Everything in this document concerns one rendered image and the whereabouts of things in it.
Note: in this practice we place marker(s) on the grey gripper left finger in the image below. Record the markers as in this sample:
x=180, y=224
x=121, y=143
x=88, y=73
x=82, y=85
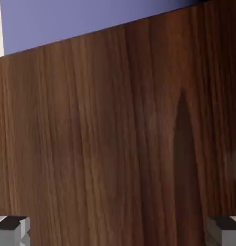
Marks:
x=8, y=229

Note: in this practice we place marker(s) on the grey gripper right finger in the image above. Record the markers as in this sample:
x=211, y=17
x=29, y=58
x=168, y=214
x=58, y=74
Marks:
x=228, y=230

